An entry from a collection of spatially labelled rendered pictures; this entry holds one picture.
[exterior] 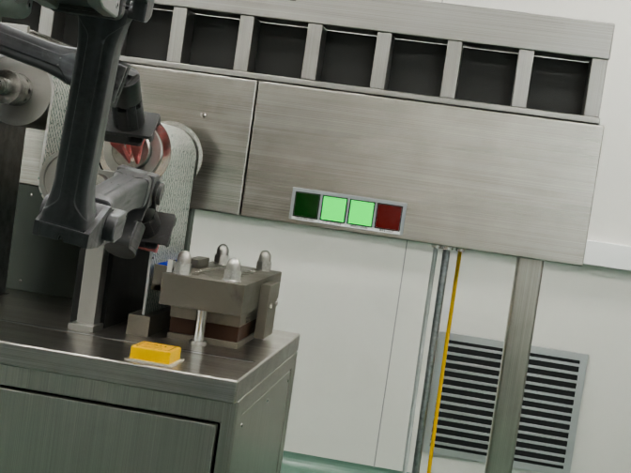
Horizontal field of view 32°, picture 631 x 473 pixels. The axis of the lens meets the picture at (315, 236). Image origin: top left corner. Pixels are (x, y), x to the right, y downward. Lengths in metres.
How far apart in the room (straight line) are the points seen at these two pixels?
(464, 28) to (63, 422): 1.16
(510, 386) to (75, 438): 1.06
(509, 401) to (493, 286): 2.17
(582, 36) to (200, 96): 0.83
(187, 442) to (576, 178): 1.01
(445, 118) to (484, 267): 2.38
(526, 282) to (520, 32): 0.56
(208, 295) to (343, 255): 2.70
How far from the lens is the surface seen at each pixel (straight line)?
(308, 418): 4.88
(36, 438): 2.00
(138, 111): 2.03
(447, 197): 2.41
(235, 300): 2.10
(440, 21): 2.44
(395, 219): 2.41
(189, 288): 2.12
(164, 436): 1.93
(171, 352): 1.90
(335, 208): 2.42
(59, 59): 1.91
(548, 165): 2.41
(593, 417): 4.85
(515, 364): 2.59
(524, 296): 2.58
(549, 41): 2.44
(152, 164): 2.16
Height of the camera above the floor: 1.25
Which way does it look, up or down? 3 degrees down
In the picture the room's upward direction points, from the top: 8 degrees clockwise
